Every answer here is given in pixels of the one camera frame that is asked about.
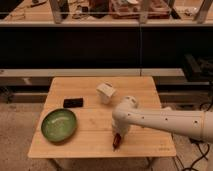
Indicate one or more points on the white cube box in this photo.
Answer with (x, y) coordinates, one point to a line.
(106, 92)

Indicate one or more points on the green bowl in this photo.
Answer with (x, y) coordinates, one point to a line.
(59, 125)

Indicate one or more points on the red pepper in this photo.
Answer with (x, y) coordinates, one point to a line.
(116, 141)

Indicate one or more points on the black rectangular block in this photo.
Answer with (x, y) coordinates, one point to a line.
(73, 103)

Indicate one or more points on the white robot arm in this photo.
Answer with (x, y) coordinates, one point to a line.
(194, 124)

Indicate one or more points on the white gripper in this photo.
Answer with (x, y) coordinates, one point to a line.
(120, 128)

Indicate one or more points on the wooden table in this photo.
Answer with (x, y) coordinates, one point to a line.
(93, 138)

